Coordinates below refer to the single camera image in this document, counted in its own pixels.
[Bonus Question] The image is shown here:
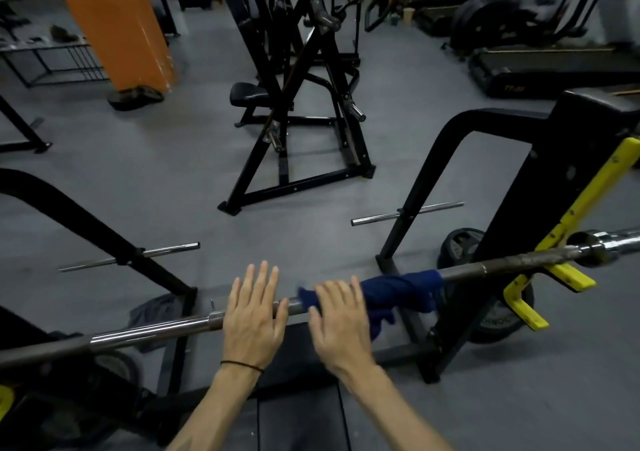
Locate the person's right hand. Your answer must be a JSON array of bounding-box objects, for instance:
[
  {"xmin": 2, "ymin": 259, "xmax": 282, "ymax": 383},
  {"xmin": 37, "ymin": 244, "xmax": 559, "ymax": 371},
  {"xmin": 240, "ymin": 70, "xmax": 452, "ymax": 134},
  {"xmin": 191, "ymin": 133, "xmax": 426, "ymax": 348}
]
[{"xmin": 308, "ymin": 275, "xmax": 379, "ymax": 379}]

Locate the person's left hand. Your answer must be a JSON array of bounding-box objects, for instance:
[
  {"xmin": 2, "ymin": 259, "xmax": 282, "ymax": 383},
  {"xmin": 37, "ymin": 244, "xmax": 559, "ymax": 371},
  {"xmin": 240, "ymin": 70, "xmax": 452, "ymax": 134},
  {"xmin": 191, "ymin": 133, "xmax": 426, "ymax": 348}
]
[{"xmin": 221, "ymin": 260, "xmax": 290, "ymax": 372}]

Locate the blue cleaning cloth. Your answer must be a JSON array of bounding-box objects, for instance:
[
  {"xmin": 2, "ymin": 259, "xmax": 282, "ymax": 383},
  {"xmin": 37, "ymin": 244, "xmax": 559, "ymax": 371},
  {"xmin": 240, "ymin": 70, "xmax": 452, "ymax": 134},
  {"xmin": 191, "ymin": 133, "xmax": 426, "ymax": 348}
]
[{"xmin": 297, "ymin": 269, "xmax": 445, "ymax": 342}]

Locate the steel barbell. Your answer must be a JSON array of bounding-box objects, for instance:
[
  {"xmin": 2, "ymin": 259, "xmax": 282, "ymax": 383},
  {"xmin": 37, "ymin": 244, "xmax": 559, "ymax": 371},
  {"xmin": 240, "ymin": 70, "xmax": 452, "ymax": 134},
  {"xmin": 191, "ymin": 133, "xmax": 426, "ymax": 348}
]
[{"xmin": 0, "ymin": 228, "xmax": 640, "ymax": 370}]

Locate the person's left forearm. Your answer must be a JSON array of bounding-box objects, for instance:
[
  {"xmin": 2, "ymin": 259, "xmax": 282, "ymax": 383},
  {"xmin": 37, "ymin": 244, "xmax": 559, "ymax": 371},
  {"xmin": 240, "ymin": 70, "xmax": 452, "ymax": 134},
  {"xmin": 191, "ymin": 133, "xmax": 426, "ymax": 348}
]
[{"xmin": 167, "ymin": 363, "xmax": 263, "ymax": 451}]

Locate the person's right forearm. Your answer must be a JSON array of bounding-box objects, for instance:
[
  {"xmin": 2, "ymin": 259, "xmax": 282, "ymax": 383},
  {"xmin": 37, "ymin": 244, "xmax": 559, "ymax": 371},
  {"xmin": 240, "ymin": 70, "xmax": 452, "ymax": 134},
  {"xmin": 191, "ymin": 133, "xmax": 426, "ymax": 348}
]
[{"xmin": 339, "ymin": 363, "xmax": 456, "ymax": 451}]

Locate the black padded bench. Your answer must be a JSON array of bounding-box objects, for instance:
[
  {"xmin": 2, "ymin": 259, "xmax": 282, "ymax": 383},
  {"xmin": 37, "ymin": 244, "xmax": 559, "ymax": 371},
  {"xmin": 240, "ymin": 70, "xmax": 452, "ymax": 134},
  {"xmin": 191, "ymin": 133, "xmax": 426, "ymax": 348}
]
[{"xmin": 257, "ymin": 323, "xmax": 351, "ymax": 451}]

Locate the grey cloth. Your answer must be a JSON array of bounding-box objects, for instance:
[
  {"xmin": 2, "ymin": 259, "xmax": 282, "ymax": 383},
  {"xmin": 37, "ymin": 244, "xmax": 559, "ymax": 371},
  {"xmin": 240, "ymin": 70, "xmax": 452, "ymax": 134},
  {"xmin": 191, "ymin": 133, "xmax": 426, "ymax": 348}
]
[{"xmin": 127, "ymin": 294, "xmax": 176, "ymax": 354}]

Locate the large black weight plate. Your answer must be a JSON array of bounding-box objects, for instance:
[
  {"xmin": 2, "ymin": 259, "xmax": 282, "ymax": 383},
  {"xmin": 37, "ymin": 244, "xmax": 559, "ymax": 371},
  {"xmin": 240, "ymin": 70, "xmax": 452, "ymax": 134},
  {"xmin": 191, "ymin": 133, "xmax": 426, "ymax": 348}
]
[{"xmin": 436, "ymin": 228, "xmax": 536, "ymax": 345}]

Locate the black weight plate white lettering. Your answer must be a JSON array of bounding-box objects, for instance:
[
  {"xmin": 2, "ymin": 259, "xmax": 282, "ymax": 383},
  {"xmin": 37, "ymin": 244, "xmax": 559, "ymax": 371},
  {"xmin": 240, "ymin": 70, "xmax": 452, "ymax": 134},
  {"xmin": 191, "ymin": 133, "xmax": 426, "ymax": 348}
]
[{"xmin": 9, "ymin": 380, "xmax": 121, "ymax": 451}]

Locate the black and red lever machine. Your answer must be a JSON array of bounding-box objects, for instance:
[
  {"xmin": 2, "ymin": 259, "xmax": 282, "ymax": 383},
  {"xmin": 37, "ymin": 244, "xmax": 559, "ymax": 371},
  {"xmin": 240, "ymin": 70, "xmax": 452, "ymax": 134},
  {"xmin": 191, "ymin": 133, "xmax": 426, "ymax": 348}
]
[{"xmin": 217, "ymin": 0, "xmax": 412, "ymax": 216}]

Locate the small black weight plate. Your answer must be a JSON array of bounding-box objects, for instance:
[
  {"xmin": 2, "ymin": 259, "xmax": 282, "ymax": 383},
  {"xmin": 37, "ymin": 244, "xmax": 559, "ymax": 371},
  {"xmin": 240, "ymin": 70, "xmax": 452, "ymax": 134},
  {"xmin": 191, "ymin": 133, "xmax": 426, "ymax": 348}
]
[
  {"xmin": 135, "ymin": 85, "xmax": 166, "ymax": 105},
  {"xmin": 106, "ymin": 87, "xmax": 146, "ymax": 112}
]

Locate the black bench press rack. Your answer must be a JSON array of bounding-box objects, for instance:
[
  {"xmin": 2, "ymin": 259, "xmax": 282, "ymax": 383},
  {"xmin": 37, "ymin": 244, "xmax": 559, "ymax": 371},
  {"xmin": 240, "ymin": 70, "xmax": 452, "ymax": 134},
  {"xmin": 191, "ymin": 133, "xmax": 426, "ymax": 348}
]
[{"xmin": 0, "ymin": 87, "xmax": 640, "ymax": 446}]

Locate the black squat rack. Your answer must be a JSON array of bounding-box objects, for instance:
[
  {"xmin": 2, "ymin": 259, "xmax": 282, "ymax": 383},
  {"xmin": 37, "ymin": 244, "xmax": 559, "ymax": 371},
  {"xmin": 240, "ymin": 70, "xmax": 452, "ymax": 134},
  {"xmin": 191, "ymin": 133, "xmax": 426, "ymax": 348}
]
[{"xmin": 0, "ymin": 95, "xmax": 53, "ymax": 155}]

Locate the wide orange pillar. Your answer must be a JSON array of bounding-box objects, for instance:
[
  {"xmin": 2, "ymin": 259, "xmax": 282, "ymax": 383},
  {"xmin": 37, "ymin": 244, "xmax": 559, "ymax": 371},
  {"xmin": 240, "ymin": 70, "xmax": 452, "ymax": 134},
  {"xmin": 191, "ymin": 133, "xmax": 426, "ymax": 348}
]
[{"xmin": 45, "ymin": 0, "xmax": 176, "ymax": 94}]

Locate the black elliptical trainer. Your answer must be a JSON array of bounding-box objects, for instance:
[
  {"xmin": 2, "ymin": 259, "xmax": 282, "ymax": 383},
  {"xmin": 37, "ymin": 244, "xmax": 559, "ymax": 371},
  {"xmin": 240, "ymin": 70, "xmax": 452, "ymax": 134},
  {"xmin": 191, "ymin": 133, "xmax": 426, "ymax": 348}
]
[{"xmin": 441, "ymin": 0, "xmax": 591, "ymax": 59}]

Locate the black hair tie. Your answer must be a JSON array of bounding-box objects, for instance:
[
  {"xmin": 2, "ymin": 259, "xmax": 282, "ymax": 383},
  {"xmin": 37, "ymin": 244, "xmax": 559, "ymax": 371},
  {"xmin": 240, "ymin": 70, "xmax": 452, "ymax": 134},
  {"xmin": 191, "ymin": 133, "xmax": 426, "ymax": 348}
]
[{"xmin": 219, "ymin": 360, "xmax": 265, "ymax": 374}]

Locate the black plate-loaded machine frame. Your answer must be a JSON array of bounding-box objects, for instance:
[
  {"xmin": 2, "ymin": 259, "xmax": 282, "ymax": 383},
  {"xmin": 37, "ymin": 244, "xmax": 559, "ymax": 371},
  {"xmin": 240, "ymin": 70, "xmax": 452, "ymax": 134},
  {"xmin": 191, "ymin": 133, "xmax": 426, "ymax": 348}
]
[{"xmin": 279, "ymin": 0, "xmax": 363, "ymax": 67}]

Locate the dark strap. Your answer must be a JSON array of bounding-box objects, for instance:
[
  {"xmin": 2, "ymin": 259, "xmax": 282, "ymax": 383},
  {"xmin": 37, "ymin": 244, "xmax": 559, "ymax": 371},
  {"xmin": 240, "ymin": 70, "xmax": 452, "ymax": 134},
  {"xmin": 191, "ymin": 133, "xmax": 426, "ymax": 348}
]
[{"xmin": 49, "ymin": 24, "xmax": 81, "ymax": 44}]

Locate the black wire frame table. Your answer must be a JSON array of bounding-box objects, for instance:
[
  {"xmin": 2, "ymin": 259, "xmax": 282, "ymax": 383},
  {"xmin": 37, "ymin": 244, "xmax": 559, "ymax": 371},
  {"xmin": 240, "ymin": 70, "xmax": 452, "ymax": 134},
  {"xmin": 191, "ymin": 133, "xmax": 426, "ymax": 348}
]
[{"xmin": 0, "ymin": 40, "xmax": 111, "ymax": 89}]

